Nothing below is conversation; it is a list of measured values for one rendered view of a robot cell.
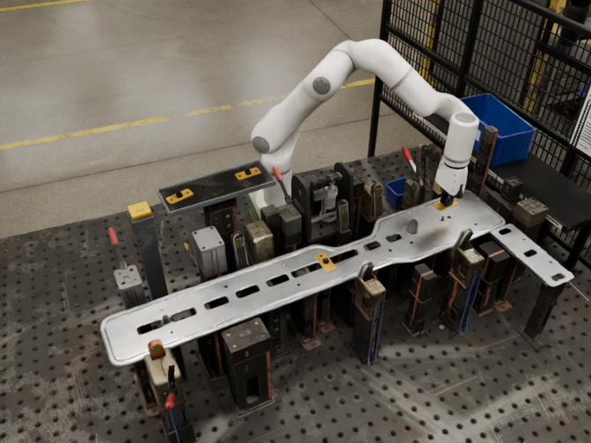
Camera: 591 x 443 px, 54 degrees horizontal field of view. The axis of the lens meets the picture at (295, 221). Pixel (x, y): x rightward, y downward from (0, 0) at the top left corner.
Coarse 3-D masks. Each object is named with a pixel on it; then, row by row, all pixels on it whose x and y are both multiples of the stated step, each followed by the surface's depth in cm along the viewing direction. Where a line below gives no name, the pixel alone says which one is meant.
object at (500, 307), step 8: (512, 256) 193; (512, 264) 197; (504, 272) 200; (512, 272) 201; (504, 280) 202; (496, 288) 207; (504, 288) 206; (496, 296) 208; (504, 296) 210; (496, 304) 210; (504, 304) 211
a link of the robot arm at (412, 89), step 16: (400, 80) 171; (416, 80) 171; (400, 96) 175; (416, 96) 172; (432, 96) 173; (448, 96) 178; (416, 112) 176; (432, 112) 174; (448, 112) 183; (464, 112) 182
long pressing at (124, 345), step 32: (384, 224) 199; (448, 224) 199; (480, 224) 199; (288, 256) 187; (384, 256) 188; (416, 256) 188; (192, 288) 176; (224, 288) 177; (288, 288) 177; (320, 288) 177; (128, 320) 168; (160, 320) 168; (192, 320) 168; (224, 320) 168; (128, 352) 159
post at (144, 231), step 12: (144, 216) 181; (132, 228) 183; (144, 228) 182; (156, 228) 184; (144, 240) 185; (156, 240) 187; (144, 252) 189; (156, 252) 191; (144, 264) 192; (156, 264) 194; (156, 276) 197; (156, 288) 201
